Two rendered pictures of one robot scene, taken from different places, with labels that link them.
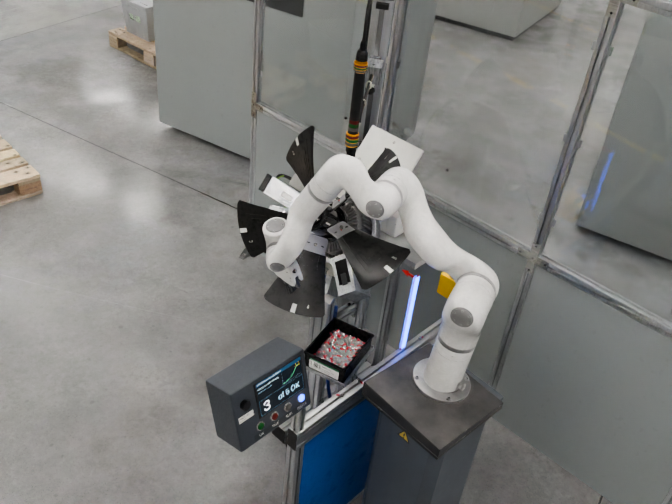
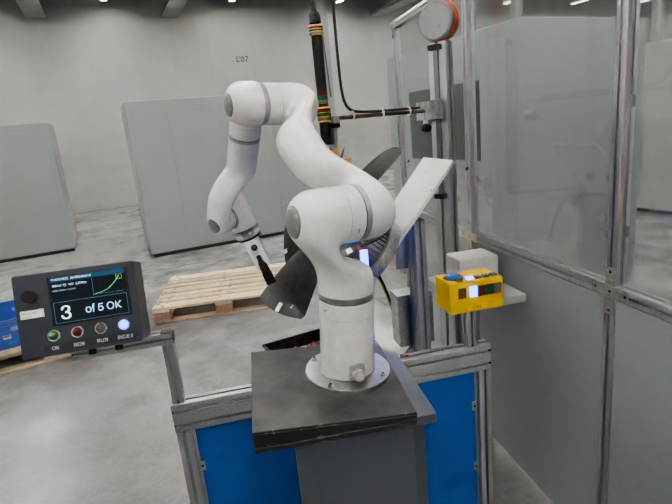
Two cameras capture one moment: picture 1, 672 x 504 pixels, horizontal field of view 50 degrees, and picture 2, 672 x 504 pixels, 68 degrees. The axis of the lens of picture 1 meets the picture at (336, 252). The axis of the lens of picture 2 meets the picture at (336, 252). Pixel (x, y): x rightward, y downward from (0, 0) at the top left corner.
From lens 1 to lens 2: 175 cm
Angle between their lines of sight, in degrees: 41
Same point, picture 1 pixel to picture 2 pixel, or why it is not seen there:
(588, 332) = not seen: outside the picture
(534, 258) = (611, 290)
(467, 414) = (342, 409)
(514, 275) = (596, 324)
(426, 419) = (277, 399)
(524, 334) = (622, 417)
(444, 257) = (302, 158)
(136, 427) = not seen: hidden behind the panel
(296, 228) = (224, 179)
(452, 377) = (335, 351)
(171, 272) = not seen: hidden behind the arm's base
